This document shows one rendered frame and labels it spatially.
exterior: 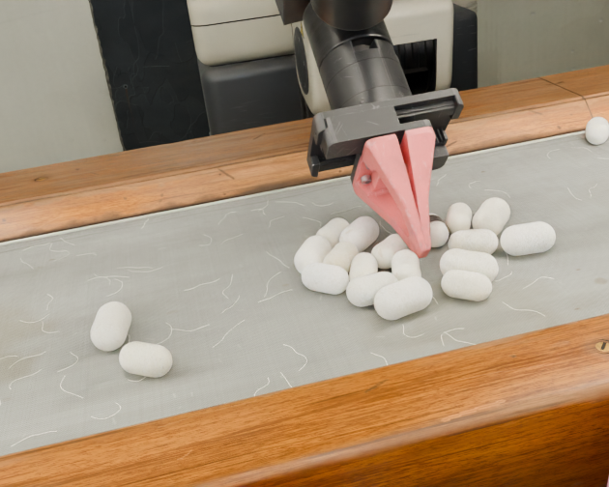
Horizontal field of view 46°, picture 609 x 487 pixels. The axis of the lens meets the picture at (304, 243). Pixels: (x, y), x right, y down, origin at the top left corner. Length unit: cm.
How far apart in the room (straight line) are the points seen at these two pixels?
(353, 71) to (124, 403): 26
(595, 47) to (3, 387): 269
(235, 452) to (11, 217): 38
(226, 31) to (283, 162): 73
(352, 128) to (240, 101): 92
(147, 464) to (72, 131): 233
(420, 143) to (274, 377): 18
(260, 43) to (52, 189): 77
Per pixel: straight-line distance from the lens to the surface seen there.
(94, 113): 260
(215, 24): 136
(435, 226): 51
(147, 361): 41
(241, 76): 138
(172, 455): 33
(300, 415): 34
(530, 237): 49
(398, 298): 43
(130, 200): 64
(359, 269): 46
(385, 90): 50
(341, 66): 51
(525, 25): 281
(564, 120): 73
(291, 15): 58
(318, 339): 43
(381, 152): 47
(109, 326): 44
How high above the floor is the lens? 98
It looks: 27 degrees down
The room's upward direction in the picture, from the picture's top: 7 degrees counter-clockwise
